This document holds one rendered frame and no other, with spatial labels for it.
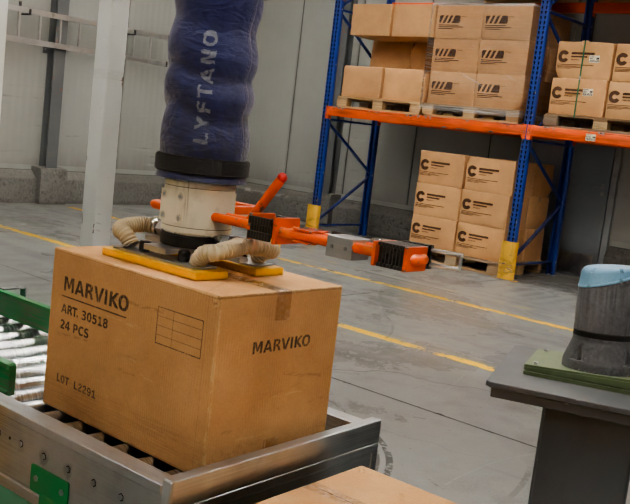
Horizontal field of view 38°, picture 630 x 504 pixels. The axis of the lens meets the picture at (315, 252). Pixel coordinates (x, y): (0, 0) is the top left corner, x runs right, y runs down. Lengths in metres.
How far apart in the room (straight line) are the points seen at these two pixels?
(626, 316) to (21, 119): 10.07
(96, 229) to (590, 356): 3.32
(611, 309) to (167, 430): 1.14
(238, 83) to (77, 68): 10.17
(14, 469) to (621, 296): 1.53
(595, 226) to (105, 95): 6.85
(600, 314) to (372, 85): 8.59
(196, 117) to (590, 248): 8.87
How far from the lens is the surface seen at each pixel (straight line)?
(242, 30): 2.15
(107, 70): 5.10
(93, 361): 2.24
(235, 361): 1.96
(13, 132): 11.82
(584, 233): 10.76
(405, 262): 1.78
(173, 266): 2.08
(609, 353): 2.43
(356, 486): 2.08
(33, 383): 2.63
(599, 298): 2.42
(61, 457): 2.11
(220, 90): 2.11
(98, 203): 5.13
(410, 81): 10.52
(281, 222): 2.00
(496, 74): 9.89
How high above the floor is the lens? 1.31
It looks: 8 degrees down
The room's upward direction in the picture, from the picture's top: 7 degrees clockwise
